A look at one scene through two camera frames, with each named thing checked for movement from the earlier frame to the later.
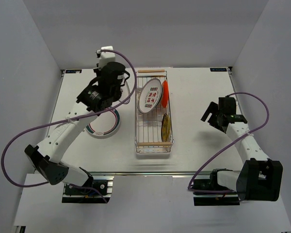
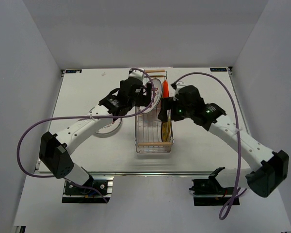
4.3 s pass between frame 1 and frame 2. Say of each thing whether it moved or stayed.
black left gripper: moved
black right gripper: moved
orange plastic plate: stayed
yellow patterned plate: stayed
